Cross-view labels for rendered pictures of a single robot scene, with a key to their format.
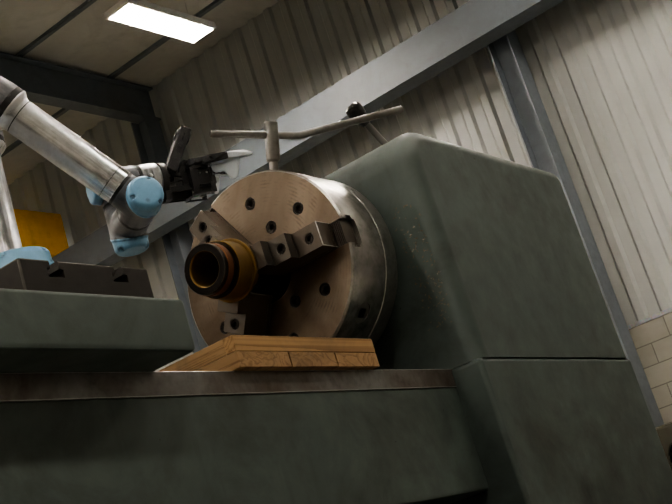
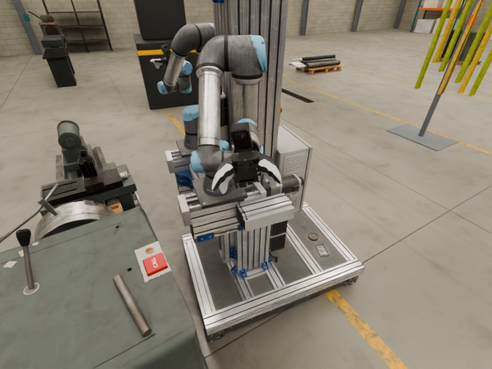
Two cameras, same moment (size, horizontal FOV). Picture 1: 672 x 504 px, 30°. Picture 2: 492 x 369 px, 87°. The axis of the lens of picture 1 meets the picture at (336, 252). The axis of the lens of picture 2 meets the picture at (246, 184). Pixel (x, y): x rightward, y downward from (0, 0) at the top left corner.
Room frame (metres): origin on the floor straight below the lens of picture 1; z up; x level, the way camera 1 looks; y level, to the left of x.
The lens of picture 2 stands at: (2.83, -0.26, 1.91)
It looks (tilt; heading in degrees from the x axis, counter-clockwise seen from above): 36 degrees down; 118
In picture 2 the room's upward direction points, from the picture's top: straight up
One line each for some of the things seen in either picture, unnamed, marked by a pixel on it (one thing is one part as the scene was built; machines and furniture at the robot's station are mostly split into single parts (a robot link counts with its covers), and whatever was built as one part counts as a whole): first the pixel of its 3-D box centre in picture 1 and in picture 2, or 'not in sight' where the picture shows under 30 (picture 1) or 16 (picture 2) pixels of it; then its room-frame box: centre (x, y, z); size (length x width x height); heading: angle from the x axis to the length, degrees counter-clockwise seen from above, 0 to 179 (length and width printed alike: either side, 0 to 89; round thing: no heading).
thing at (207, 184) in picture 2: not in sight; (217, 179); (2.24, 0.58, 1.21); 0.15 x 0.15 x 0.10
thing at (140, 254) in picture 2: not in sight; (154, 265); (2.34, 0.05, 1.23); 0.13 x 0.08 x 0.06; 149
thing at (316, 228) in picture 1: (301, 247); not in sight; (1.75, 0.05, 1.08); 0.12 x 0.11 x 0.05; 59
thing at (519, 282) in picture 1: (412, 302); (100, 319); (2.21, -0.10, 1.06); 0.59 x 0.48 x 0.39; 149
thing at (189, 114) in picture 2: not in sight; (193, 118); (1.87, 0.91, 1.33); 0.13 x 0.12 x 0.14; 70
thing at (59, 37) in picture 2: not in sight; (51, 47); (-5.65, 4.33, 0.82); 2.22 x 0.91 x 1.64; 147
